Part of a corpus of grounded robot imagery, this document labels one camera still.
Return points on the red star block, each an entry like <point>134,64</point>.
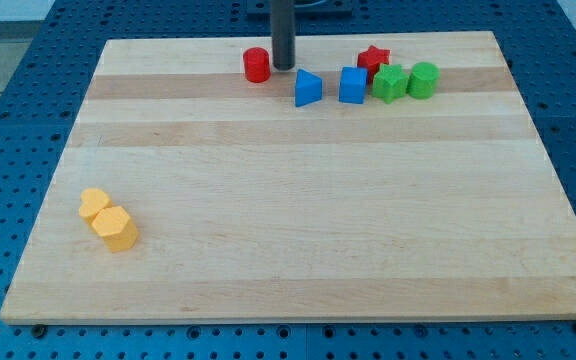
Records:
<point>371,60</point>

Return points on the blue cube block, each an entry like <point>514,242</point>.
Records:
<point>352,85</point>

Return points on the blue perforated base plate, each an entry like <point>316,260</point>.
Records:
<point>38,107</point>

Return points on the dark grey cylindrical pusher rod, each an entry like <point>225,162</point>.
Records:
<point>283,32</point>

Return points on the green star block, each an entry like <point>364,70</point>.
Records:
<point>390,83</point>

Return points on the yellow hexagon block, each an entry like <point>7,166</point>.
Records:
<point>116,227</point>

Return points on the red cylinder block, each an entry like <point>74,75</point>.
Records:
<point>256,65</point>

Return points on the blue triangular prism block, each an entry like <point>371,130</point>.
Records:
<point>308,88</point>

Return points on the yellow heart block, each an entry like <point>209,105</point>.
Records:
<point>93,201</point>

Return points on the green cylinder block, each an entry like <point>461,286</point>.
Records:
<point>423,80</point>

